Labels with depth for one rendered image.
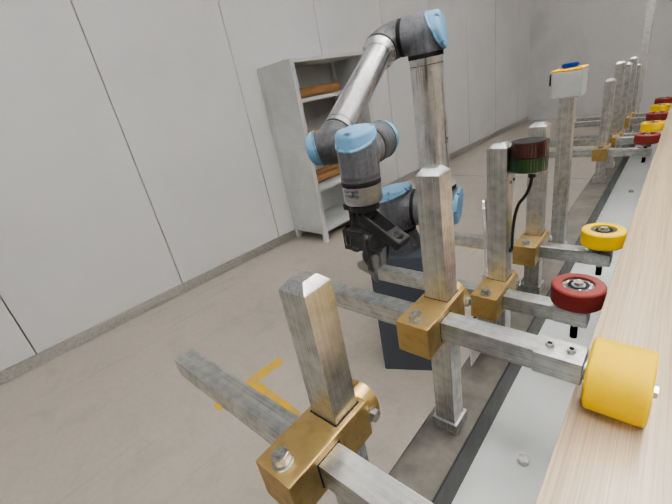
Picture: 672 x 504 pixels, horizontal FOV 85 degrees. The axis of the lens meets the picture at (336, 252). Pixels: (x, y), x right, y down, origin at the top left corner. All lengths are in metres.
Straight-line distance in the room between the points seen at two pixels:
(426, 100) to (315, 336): 1.14
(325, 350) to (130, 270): 2.77
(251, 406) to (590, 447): 0.36
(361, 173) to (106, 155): 2.35
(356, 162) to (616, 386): 0.57
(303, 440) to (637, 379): 0.33
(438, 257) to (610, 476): 0.29
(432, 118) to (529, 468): 1.05
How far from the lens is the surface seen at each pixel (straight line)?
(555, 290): 0.73
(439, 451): 0.72
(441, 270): 0.54
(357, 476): 0.39
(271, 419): 0.45
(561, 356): 0.50
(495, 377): 0.84
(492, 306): 0.76
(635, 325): 0.68
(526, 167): 0.70
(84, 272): 3.00
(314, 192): 3.29
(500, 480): 0.80
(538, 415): 0.90
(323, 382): 0.37
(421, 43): 1.37
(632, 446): 0.51
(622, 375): 0.48
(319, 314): 0.33
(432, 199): 0.50
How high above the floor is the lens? 1.28
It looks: 24 degrees down
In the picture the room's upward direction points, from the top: 11 degrees counter-clockwise
